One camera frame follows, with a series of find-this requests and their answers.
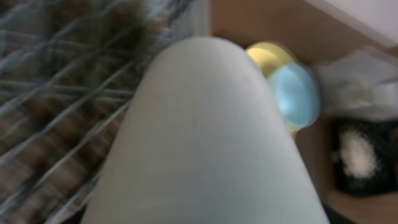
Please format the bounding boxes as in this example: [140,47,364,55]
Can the black waste tray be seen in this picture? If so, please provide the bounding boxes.
[331,119,397,197]

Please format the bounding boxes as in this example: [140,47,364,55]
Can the yellow plate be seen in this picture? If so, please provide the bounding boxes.
[246,42,300,137]

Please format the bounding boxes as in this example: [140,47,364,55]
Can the white cup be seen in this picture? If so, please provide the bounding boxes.
[82,37,328,224]

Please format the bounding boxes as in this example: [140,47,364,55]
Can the grey dishwasher rack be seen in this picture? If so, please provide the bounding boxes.
[1,0,211,223]

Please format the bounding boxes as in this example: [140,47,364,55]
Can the clear plastic bin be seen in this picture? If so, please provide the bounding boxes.
[314,47,397,121]

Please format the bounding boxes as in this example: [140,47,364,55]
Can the light blue bowl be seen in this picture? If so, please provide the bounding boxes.
[267,63,322,129]

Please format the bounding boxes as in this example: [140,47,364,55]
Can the rice and food scraps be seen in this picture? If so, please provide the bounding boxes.
[340,129,379,179]

